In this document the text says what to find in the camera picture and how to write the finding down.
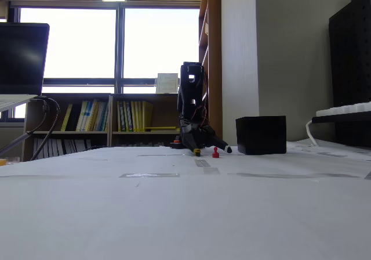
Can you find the small orange object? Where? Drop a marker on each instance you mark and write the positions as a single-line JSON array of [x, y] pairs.
[[2, 162]]

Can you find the low wooden bookshelf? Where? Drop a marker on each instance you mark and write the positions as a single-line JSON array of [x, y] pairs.
[[145, 135], [69, 134]]

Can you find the black pegboard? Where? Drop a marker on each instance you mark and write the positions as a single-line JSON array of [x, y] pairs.
[[350, 54]]

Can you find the red toy block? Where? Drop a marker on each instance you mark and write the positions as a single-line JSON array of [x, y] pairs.
[[215, 154]]

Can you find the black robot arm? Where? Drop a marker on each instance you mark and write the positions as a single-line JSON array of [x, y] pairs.
[[189, 97]]

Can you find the white notice card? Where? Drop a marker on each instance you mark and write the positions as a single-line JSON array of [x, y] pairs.
[[167, 83]]

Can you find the white paper table cover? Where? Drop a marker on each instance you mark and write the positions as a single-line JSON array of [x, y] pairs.
[[174, 207]]

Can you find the leaning yellow book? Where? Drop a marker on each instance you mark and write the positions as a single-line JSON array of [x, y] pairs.
[[66, 117]]

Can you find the white power strip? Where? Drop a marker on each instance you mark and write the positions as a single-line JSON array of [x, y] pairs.
[[345, 109]]

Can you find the flat lying yellow book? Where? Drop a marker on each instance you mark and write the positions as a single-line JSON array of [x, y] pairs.
[[160, 128]]

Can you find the black box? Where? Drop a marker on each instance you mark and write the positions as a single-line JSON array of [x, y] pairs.
[[261, 135]]

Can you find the laptop with dark screen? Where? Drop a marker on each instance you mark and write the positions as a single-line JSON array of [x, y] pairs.
[[20, 57]]

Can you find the tall wooden bookshelf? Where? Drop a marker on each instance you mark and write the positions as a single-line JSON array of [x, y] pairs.
[[214, 68]]

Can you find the window with dark frame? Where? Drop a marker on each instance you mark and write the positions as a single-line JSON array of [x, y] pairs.
[[117, 45]]

